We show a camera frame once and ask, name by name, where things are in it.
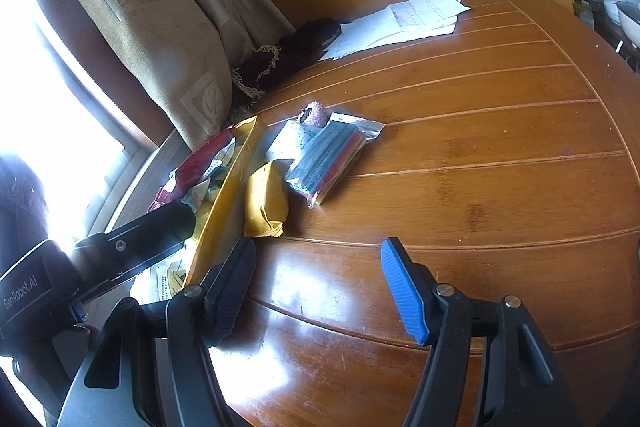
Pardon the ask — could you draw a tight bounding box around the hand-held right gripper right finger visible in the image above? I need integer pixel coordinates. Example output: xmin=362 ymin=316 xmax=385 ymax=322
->
xmin=381 ymin=237 xmax=583 ymax=427

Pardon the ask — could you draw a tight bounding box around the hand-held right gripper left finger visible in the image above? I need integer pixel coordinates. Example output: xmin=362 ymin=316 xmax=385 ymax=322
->
xmin=57 ymin=237 xmax=257 ymax=427

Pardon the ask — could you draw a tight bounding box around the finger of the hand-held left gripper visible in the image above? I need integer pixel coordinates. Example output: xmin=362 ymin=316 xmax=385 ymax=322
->
xmin=75 ymin=203 xmax=196 ymax=295

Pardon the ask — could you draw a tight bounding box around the yellow cardboard box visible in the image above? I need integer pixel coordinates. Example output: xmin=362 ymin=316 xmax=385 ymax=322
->
xmin=150 ymin=116 xmax=266 ymax=295

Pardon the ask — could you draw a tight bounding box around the red snack packet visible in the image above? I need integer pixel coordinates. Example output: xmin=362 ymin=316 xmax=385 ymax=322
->
xmin=149 ymin=130 xmax=236 ymax=214

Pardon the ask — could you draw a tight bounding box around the yellow soft packet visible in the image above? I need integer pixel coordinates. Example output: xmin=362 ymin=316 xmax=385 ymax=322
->
xmin=243 ymin=160 xmax=291 ymax=239

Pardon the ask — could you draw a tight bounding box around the white speckled soft item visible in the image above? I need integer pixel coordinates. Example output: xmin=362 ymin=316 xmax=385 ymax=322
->
xmin=267 ymin=119 xmax=321 ymax=165

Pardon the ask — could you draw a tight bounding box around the white printed packet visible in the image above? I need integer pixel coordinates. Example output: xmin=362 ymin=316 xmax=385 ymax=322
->
xmin=150 ymin=257 xmax=188 ymax=305

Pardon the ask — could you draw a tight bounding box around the dark printed clothing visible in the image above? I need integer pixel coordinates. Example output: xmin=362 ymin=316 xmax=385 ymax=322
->
xmin=0 ymin=157 xmax=51 ymax=253

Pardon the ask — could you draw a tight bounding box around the bright window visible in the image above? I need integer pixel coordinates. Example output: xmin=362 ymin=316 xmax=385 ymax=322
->
xmin=0 ymin=0 xmax=126 ymax=258

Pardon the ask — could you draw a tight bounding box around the pink fuzzy item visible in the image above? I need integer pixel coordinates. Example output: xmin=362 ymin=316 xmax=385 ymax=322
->
xmin=298 ymin=103 xmax=331 ymax=128

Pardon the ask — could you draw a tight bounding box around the beige patterned curtain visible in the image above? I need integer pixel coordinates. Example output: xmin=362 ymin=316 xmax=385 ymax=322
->
xmin=45 ymin=0 xmax=296 ymax=148

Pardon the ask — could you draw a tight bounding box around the dark fringed cloth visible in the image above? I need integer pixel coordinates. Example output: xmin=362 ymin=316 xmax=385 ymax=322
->
xmin=230 ymin=19 xmax=342 ymax=112

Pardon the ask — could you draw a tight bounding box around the pile of white papers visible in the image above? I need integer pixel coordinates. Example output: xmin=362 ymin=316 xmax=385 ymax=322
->
xmin=320 ymin=0 xmax=472 ymax=61

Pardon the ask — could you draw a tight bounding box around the dark jar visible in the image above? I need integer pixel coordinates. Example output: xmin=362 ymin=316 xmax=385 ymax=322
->
xmin=572 ymin=0 xmax=603 ymax=20

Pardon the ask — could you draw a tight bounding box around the white electric pot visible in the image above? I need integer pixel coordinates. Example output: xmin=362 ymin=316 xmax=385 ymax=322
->
xmin=615 ymin=1 xmax=640 ymax=42

